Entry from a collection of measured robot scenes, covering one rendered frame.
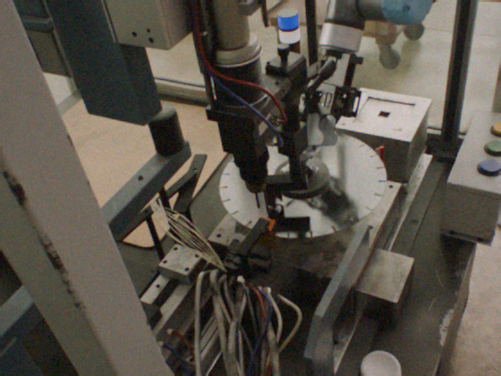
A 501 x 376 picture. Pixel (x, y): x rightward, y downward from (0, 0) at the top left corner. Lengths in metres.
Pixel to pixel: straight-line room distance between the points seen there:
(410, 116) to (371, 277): 0.44
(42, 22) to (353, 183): 0.60
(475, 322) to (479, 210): 0.91
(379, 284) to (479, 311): 1.06
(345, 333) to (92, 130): 1.03
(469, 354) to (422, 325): 0.89
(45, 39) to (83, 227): 0.73
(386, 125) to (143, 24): 0.74
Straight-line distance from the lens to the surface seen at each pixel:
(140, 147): 1.64
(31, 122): 0.24
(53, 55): 0.99
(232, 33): 0.75
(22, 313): 0.89
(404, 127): 1.32
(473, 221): 1.24
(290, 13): 1.25
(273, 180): 1.01
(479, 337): 2.05
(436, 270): 1.21
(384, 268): 1.11
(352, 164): 1.14
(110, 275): 0.30
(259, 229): 0.97
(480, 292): 2.17
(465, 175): 1.21
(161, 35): 0.72
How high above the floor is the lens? 1.66
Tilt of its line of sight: 41 degrees down
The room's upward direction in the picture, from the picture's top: 8 degrees counter-clockwise
